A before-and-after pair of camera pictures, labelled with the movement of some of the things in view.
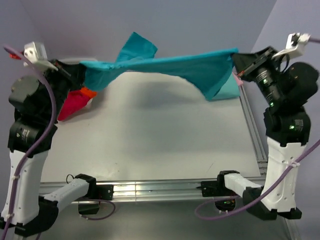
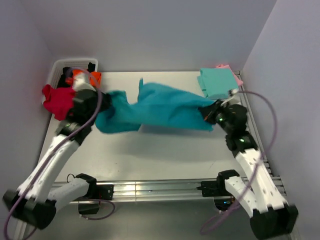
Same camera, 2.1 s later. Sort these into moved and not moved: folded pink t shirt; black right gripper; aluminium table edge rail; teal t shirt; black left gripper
Moved: black right gripper; teal t shirt; black left gripper
Not moved: aluminium table edge rail; folded pink t shirt
